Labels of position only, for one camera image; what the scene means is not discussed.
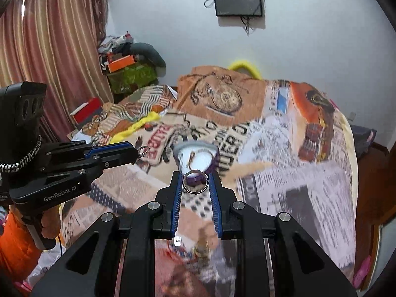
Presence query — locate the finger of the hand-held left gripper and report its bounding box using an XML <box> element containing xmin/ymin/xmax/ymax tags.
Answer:
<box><xmin>46</xmin><ymin>153</ymin><xmax>139</xmax><ymax>190</ymax></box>
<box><xmin>43</xmin><ymin>140</ymin><xmax>139</xmax><ymax>161</ymax></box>

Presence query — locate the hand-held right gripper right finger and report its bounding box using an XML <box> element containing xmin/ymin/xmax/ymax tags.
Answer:
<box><xmin>208</xmin><ymin>173</ymin><xmax>360</xmax><ymax>297</ymax></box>

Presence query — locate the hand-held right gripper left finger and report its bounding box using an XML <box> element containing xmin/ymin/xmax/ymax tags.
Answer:
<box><xmin>29</xmin><ymin>171</ymin><xmax>184</xmax><ymax>297</ymax></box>

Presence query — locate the wide silver ring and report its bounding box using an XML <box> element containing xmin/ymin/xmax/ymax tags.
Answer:
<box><xmin>182</xmin><ymin>170</ymin><xmax>209</xmax><ymax>194</ymax></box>

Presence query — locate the white purple jewelry box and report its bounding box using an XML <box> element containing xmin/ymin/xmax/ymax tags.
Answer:
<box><xmin>172</xmin><ymin>140</ymin><xmax>221</xmax><ymax>175</ymax></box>

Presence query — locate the orange sleeved forearm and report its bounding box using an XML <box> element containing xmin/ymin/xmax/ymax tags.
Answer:
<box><xmin>0</xmin><ymin>202</ymin><xmax>44</xmax><ymax>285</ymax></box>

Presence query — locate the person's left hand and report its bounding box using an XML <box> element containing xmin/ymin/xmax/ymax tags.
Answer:
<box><xmin>40</xmin><ymin>205</ymin><xmax>62</xmax><ymax>246</ymax></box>

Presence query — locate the yellow fluffy cloth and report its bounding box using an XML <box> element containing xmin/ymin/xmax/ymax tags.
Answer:
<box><xmin>110</xmin><ymin>111</ymin><xmax>161</xmax><ymax>144</ymax></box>

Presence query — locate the red box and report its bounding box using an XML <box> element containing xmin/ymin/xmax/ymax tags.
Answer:
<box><xmin>71</xmin><ymin>97</ymin><xmax>104</xmax><ymax>124</ymax></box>

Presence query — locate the printed blanket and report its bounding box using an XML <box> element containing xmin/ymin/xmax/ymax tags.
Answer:
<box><xmin>60</xmin><ymin>65</ymin><xmax>359</xmax><ymax>297</ymax></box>

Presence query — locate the orange box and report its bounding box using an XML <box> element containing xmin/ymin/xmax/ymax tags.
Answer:
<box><xmin>107</xmin><ymin>55</ymin><xmax>137</xmax><ymax>72</ymax></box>

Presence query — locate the grey pillow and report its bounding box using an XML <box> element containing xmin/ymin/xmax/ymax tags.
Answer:
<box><xmin>129</xmin><ymin>42</ymin><xmax>167</xmax><ymax>69</ymax></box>

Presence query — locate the pile of clothes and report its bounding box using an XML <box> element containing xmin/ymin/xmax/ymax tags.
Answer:
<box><xmin>98</xmin><ymin>31</ymin><xmax>137</xmax><ymax>62</ymax></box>

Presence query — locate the striped pink curtain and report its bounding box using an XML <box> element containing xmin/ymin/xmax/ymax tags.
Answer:
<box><xmin>0</xmin><ymin>0</ymin><xmax>114</xmax><ymax>137</ymax></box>

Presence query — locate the yellow fluffy loop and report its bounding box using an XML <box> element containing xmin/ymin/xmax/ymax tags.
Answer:
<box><xmin>228</xmin><ymin>58</ymin><xmax>263</xmax><ymax>79</ymax></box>

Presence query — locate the wooden cabinet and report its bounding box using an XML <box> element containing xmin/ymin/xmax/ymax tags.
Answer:
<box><xmin>353</xmin><ymin>125</ymin><xmax>396</xmax><ymax>291</ymax></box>

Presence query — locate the pink cloth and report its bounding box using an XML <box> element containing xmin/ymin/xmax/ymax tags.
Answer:
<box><xmin>353</xmin><ymin>255</ymin><xmax>372</xmax><ymax>288</ymax></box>

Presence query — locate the braided black white cable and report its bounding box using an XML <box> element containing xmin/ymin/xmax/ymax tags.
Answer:
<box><xmin>0</xmin><ymin>134</ymin><xmax>43</xmax><ymax>173</ymax></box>

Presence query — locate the gold ring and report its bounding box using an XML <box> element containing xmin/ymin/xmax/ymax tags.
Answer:
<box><xmin>194</xmin><ymin>243</ymin><xmax>211</xmax><ymax>257</ymax></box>

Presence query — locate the black monitor cable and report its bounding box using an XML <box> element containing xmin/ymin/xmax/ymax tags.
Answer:
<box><xmin>241</xmin><ymin>16</ymin><xmax>255</xmax><ymax>35</ymax></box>

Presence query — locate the small black wall monitor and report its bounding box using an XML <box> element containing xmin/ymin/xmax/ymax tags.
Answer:
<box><xmin>213</xmin><ymin>0</ymin><xmax>264</xmax><ymax>17</ymax></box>

